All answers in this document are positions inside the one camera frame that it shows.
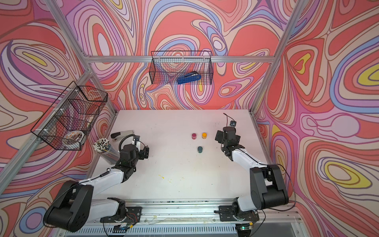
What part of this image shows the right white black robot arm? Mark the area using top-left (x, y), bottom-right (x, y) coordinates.
top-left (215, 126), bottom-right (289, 219)

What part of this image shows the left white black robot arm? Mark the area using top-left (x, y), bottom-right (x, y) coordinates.
top-left (42, 134), bottom-right (150, 232)

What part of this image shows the grey stapler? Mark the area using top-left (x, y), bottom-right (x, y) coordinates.
top-left (111, 130), bottom-right (134, 140)

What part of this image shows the cup of pencils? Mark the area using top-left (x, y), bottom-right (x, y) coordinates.
top-left (92, 138), bottom-right (119, 165)

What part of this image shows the blue stapler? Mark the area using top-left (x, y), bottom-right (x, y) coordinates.
top-left (177, 71), bottom-right (201, 85)

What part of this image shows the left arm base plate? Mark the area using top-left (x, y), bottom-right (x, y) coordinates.
top-left (100, 206), bottom-right (142, 224)

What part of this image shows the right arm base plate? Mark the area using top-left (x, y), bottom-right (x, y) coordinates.
top-left (214, 204), bottom-right (260, 223)

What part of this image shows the left black wire basket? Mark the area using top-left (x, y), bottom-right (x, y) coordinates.
top-left (31, 82), bottom-right (108, 151)

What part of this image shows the black wire basket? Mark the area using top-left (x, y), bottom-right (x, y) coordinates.
top-left (149, 50), bottom-right (214, 86)
top-left (31, 82), bottom-right (108, 151)

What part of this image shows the back black wire basket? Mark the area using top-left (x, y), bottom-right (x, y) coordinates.
top-left (149, 50), bottom-right (214, 86)

